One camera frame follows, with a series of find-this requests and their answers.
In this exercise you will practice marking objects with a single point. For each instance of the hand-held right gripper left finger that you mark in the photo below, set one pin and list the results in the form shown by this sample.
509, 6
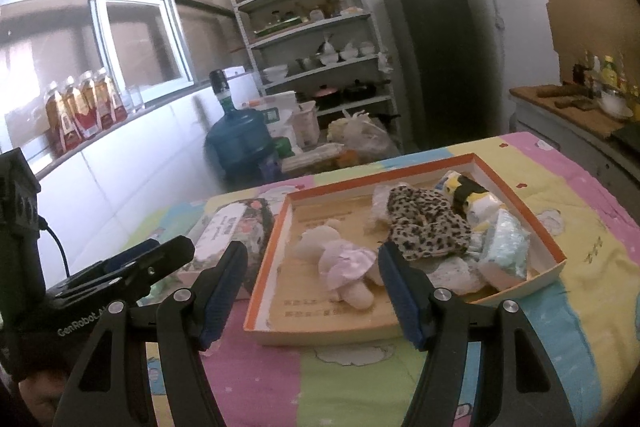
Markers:
222, 292

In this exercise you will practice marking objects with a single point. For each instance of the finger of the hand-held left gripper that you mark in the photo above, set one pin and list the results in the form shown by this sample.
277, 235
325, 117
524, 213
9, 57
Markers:
160, 262
135, 252

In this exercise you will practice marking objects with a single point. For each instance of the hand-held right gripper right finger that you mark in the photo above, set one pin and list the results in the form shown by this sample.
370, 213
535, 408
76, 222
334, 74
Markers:
405, 297

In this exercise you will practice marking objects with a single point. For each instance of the white floral scrunchie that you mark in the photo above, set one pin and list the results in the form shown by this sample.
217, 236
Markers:
457, 274

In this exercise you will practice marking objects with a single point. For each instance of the pink plush toy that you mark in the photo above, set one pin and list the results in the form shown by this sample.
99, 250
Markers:
340, 262

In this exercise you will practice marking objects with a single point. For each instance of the leopard print scrunchie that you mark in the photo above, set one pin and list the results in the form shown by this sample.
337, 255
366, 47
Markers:
425, 222

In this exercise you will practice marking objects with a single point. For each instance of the orange-rimmed cardboard tray box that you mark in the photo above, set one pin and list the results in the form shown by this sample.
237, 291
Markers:
310, 307

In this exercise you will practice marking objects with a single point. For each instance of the clear plastic bag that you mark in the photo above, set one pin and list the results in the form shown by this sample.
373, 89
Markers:
382, 207

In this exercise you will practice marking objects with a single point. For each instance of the light blue tissue pack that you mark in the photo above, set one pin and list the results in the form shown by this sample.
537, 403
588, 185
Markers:
505, 252

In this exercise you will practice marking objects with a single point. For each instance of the person's left hand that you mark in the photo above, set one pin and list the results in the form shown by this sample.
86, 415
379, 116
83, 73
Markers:
42, 399

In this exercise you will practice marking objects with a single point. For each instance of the floral tissue box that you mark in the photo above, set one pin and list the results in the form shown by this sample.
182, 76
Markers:
225, 227

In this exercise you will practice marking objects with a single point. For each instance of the blue water jug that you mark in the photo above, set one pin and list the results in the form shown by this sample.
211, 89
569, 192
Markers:
237, 139

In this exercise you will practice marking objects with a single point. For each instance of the red label drink bottle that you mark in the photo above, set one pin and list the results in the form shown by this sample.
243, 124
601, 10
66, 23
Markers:
89, 107
72, 114
56, 122
107, 102

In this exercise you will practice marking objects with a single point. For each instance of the plastic bag of food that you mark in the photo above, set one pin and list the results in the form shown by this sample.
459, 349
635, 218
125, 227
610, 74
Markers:
360, 134

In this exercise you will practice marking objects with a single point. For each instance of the pink plastic bin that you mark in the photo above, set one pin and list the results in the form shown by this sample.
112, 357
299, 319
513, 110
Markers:
306, 124

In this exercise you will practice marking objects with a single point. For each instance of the white sack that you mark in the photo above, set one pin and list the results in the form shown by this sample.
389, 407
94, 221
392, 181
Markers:
277, 112

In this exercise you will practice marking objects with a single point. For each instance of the sliding window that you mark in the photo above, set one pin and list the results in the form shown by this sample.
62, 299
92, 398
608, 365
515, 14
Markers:
135, 42

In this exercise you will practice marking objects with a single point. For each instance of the black wok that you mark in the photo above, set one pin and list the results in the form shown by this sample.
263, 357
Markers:
362, 89

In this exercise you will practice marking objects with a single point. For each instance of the pink cooking pot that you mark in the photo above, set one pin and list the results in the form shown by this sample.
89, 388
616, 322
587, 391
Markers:
325, 96

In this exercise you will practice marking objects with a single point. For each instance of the dark grey refrigerator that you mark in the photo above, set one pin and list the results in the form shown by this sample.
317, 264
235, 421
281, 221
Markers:
435, 62

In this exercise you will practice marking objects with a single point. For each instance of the kitchen counter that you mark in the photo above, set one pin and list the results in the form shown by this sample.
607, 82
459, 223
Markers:
560, 117

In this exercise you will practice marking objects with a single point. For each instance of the white metal shelf rack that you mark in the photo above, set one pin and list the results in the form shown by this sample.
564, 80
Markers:
320, 29

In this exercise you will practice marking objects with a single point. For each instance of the white bowl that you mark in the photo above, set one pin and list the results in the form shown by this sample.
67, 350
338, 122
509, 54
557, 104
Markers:
615, 104

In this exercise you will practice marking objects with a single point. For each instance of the group of condiment bottles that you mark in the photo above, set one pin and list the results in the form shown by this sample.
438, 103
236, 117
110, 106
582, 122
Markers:
605, 72

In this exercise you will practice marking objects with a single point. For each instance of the cardboard sheet on wall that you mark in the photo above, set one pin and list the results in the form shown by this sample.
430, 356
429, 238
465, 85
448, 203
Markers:
585, 17

